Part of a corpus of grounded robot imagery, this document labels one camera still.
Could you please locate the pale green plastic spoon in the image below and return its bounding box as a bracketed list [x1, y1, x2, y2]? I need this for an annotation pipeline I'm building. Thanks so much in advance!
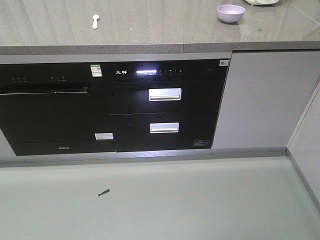
[92, 14, 100, 30]

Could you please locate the purple plastic bowl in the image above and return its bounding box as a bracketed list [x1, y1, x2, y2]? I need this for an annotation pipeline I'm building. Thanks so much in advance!
[216, 4, 246, 23]

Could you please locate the black disinfection cabinet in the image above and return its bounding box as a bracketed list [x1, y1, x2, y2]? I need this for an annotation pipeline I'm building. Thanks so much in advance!
[101, 58, 229, 152]

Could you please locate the black tape strip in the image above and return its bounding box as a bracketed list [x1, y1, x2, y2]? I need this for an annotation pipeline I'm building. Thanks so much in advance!
[98, 189, 110, 197]

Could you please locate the grey cabinet door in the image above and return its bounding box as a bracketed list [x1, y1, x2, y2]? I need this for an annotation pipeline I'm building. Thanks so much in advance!
[213, 51, 320, 149]

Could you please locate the black built-in dishwasher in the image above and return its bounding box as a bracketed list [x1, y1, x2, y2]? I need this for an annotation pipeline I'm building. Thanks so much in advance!
[0, 62, 116, 156]

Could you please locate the grey side cabinet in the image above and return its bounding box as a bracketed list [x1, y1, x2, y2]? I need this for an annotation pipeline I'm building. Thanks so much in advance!
[286, 81, 320, 210]

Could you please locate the white blender appliance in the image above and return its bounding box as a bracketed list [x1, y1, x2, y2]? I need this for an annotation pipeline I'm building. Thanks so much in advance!
[245, 0, 279, 6]

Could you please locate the lower silver drawer handle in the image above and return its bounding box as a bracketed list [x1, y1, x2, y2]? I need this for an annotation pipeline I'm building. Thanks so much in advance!
[149, 122, 180, 134]

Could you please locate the silver drawer handle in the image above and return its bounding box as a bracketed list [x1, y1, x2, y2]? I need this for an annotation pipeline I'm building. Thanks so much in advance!
[149, 122, 180, 134]
[148, 88, 182, 102]

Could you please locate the upper silver drawer handle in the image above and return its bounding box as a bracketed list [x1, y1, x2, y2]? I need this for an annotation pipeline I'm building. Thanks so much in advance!
[148, 88, 182, 102]

